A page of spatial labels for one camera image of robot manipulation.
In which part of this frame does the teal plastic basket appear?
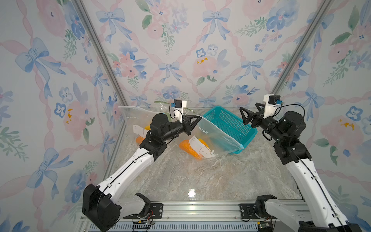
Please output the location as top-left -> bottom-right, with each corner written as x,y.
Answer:
203,106 -> 258,154

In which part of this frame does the orange mango basket back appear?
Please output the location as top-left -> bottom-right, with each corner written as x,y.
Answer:
179,140 -> 203,160

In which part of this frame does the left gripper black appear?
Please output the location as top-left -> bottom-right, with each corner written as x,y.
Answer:
161,115 -> 201,144

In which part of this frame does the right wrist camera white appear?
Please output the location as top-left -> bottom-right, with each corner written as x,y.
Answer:
263,94 -> 282,119

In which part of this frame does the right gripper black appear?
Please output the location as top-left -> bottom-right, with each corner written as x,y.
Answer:
242,102 -> 285,144

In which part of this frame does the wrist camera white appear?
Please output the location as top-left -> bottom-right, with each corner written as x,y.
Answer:
169,99 -> 187,123
263,94 -> 282,119

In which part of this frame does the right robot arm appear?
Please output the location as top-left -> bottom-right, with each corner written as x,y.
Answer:
240,107 -> 361,232

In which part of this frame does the clear zip-top bag green print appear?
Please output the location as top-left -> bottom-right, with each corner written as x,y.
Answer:
154,101 -> 195,122

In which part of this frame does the aluminium frame rail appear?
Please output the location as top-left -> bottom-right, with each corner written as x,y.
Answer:
73,200 -> 329,232

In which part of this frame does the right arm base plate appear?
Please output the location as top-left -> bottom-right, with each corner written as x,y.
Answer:
239,203 -> 276,221

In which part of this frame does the clear plastic bag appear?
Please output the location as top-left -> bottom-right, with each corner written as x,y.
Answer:
176,117 -> 242,159
119,106 -> 157,145

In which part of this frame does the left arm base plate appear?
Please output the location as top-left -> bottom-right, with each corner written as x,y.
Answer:
123,203 -> 163,220

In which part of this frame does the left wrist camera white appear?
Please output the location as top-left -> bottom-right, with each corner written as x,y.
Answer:
169,99 -> 187,123

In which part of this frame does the yellow mango basket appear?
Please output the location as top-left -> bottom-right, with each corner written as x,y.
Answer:
199,139 -> 210,149

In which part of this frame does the orange mango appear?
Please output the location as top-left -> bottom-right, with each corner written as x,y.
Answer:
135,136 -> 145,145

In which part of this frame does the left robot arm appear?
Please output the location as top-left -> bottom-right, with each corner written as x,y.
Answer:
82,113 -> 202,232

